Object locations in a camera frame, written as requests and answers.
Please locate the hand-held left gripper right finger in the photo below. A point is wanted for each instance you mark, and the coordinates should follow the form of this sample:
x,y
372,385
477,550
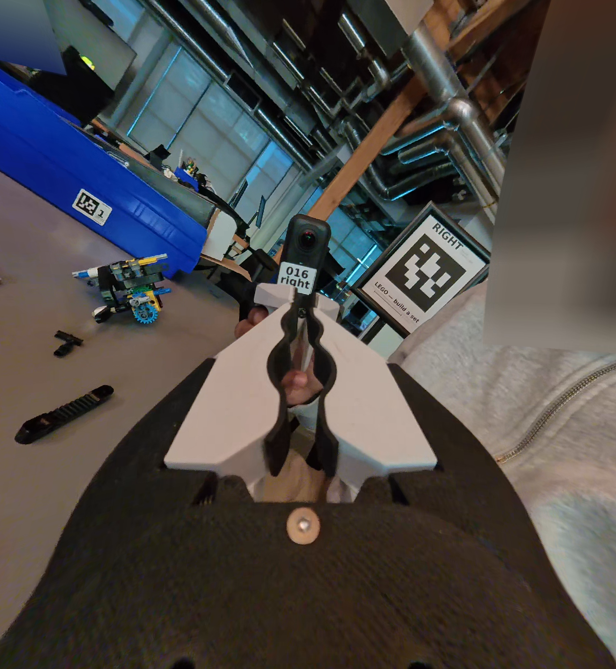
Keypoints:
x,y
381,418

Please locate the black lego connector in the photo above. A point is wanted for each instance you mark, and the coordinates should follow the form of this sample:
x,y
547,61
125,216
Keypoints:
x,y
67,342

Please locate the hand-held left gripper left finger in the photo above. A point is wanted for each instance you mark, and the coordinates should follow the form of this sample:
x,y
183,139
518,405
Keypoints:
x,y
224,413

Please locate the black lego gear rack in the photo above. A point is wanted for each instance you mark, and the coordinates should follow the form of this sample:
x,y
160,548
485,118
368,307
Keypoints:
x,y
62,415

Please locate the computer monitor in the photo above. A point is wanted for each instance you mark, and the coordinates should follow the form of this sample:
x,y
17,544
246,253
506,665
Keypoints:
x,y
261,211
239,198

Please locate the black office chair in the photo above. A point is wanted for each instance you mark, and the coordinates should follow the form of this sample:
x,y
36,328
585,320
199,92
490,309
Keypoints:
x,y
245,282

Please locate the person's grey hoodie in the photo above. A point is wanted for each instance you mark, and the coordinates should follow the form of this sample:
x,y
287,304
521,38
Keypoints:
x,y
548,444

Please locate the black flat screen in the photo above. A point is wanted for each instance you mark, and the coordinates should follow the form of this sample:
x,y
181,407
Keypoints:
x,y
83,89

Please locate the partly built lego model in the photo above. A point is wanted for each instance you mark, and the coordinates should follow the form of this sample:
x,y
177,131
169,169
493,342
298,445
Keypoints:
x,y
130,287

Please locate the wooden beam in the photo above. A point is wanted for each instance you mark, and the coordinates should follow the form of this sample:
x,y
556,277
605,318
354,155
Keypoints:
x,y
376,146

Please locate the framed marker sign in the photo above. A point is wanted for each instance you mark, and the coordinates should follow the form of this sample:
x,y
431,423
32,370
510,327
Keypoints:
x,y
423,266

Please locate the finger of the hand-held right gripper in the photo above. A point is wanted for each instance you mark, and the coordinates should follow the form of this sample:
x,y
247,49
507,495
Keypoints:
x,y
328,309
272,299

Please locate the person's right hand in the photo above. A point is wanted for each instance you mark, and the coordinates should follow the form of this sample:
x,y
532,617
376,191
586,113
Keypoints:
x,y
301,387

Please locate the blue plastic bin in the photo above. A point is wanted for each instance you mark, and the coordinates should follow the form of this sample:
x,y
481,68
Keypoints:
x,y
77,172

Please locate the large metal duct pipe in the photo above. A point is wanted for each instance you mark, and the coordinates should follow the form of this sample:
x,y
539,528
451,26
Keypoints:
x,y
459,110

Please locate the cluttered office desk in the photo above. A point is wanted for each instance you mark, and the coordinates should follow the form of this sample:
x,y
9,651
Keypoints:
x,y
219,224

